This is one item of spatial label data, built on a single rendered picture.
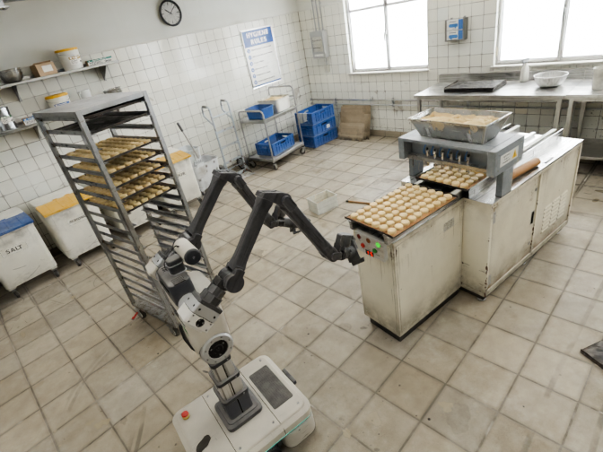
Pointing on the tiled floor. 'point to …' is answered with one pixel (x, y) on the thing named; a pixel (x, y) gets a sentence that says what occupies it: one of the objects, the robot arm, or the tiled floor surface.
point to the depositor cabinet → (515, 217)
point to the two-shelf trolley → (267, 133)
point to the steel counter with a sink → (575, 85)
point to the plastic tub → (322, 202)
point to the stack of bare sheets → (594, 352)
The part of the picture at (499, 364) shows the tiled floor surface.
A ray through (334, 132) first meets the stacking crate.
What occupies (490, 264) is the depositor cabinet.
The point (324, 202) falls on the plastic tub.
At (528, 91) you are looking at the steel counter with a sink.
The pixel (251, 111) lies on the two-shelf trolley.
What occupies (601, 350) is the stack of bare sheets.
